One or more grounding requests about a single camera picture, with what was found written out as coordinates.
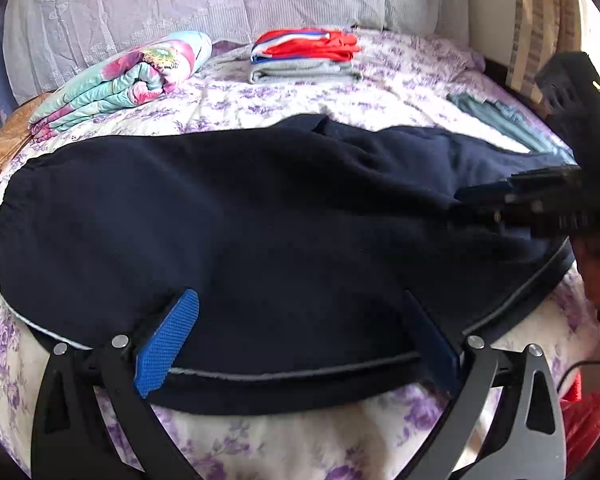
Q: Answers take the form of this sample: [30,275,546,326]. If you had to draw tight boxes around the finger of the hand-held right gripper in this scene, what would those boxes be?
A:
[452,185,536,233]
[505,165,583,195]

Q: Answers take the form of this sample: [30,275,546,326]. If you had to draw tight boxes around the grey-green garment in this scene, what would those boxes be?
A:
[447,91,576,156]

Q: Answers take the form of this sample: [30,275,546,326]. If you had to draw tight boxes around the black cable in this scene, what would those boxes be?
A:
[555,357,600,391]

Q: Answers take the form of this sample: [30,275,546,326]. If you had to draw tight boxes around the purple floral bed quilt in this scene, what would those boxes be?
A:
[0,27,600,480]

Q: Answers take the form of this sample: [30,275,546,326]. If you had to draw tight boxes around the dark bed frame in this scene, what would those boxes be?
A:
[472,50,548,117]

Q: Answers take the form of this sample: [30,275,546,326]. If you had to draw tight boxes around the navy blue pants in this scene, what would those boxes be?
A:
[0,114,581,416]

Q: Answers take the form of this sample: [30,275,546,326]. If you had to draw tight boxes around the red cloth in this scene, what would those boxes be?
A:
[560,377,600,461]

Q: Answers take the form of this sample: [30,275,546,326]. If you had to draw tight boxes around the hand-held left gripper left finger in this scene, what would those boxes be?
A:
[30,287,201,480]

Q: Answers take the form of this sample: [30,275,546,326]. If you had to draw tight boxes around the folded grey garment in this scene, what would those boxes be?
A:
[247,57,363,85]

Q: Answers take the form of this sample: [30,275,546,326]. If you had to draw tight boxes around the folded turquoise pink floral quilt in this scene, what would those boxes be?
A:
[28,30,213,142]

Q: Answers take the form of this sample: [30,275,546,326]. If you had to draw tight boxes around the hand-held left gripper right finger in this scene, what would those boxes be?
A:
[402,290,566,480]

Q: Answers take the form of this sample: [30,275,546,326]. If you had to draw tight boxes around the person's right hand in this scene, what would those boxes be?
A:
[572,237,600,311]

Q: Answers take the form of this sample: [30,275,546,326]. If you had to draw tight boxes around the brown pillow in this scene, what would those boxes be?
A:
[0,92,56,201]

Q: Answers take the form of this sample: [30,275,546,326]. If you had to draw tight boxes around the striped curtain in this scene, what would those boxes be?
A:
[507,0,581,103]

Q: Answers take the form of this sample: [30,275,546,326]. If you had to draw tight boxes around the folded red garment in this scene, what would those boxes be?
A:
[252,27,362,63]

